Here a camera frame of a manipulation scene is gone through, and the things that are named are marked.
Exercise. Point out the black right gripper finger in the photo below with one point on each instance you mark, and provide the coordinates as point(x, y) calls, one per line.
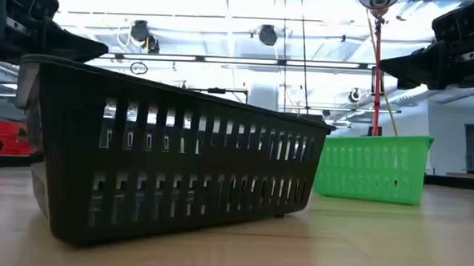
point(417, 84)
point(416, 64)

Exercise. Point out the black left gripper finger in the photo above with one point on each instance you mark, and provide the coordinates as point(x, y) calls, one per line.
point(72, 47)

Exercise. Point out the green slotted plastic basket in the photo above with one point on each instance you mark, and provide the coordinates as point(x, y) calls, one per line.
point(371, 171)

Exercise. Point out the black slotted plastic basket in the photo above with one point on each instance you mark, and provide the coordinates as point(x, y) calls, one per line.
point(178, 186)

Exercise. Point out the red desk lamp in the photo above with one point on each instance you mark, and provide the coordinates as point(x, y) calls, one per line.
point(377, 75)

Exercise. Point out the red storage crate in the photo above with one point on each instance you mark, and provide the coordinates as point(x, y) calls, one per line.
point(12, 139)

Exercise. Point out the white square column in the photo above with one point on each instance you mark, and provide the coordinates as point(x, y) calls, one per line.
point(262, 96)

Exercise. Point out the long ceiling light bar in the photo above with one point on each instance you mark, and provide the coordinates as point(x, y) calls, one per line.
point(240, 61)

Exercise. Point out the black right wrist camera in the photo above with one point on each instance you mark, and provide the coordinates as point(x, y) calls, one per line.
point(458, 22)

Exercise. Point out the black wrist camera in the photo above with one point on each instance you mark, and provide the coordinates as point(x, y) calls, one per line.
point(34, 2)
point(458, 22)

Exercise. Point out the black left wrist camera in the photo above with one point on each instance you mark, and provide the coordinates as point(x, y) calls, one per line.
point(34, 2)

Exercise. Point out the black aluminium table frame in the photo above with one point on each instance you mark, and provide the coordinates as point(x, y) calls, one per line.
point(3, 161)

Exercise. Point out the black gantry frame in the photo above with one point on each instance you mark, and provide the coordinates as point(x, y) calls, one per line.
point(216, 90)

